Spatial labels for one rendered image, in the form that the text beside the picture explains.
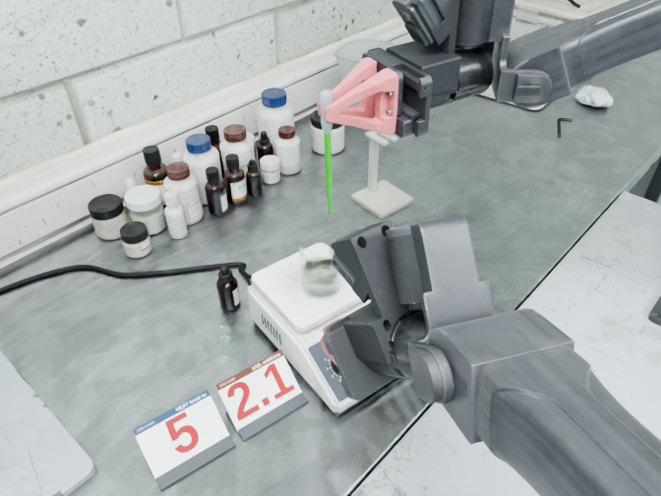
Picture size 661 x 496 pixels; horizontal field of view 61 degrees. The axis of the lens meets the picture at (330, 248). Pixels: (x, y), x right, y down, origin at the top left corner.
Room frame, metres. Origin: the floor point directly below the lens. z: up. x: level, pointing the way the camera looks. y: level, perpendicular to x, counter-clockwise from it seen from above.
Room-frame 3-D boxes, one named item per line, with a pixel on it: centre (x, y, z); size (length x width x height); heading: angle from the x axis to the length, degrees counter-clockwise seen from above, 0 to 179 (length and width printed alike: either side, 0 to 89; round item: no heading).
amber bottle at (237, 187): (0.84, 0.17, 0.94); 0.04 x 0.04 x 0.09
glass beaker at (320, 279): (0.51, 0.01, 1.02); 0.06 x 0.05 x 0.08; 164
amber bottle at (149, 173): (0.83, 0.30, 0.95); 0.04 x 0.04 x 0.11
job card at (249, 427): (0.41, 0.08, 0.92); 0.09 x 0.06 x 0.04; 125
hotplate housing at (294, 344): (0.51, 0.01, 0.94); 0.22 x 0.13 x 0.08; 37
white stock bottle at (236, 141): (0.90, 0.17, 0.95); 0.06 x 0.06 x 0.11
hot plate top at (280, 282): (0.53, 0.02, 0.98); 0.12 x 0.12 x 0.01; 37
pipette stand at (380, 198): (0.83, -0.09, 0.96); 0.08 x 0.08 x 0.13; 39
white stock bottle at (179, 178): (0.79, 0.25, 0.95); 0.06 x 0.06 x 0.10
